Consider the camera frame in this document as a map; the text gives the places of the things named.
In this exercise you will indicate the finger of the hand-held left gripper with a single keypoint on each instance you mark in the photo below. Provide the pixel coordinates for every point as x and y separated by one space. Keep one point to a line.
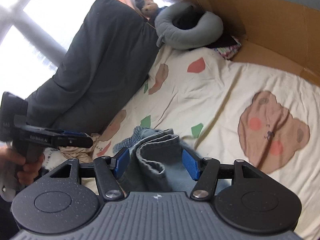
75 133
80 142

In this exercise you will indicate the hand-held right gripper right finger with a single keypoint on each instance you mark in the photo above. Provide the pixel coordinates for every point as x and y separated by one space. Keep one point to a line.
190 165

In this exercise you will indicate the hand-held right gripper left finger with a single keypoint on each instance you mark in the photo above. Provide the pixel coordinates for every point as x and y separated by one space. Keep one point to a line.
122 163

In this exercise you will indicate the blue denim pants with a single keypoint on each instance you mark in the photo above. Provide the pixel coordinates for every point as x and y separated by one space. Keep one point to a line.
155 165

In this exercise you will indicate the person's left hand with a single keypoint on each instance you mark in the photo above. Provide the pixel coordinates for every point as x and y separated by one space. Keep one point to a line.
27 172

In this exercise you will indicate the beige cloth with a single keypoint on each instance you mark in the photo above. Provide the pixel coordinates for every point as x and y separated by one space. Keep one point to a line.
75 153

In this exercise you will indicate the white fleece blanket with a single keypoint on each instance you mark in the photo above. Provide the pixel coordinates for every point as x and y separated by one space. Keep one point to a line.
53 155

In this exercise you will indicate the cream bear print blanket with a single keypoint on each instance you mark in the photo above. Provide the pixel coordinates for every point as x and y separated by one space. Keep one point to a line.
212 100

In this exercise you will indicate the dark grey pillow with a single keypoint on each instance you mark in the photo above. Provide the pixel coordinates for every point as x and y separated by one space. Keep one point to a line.
100 67

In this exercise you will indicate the colourful patterned cloth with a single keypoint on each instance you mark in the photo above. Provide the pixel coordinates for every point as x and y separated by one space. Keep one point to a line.
230 52

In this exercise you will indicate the black cloth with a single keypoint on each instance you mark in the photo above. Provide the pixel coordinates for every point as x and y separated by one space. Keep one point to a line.
222 42

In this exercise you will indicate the grey neck pillow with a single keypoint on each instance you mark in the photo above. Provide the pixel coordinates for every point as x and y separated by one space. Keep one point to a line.
212 30

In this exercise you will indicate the brown teddy bear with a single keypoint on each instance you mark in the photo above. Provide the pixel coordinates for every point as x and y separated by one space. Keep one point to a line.
150 6

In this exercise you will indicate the flattened cardboard box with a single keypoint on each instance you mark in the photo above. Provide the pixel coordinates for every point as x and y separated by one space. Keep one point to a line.
275 30

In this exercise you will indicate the white window frame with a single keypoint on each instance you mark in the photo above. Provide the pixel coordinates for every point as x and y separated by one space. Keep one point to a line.
45 33

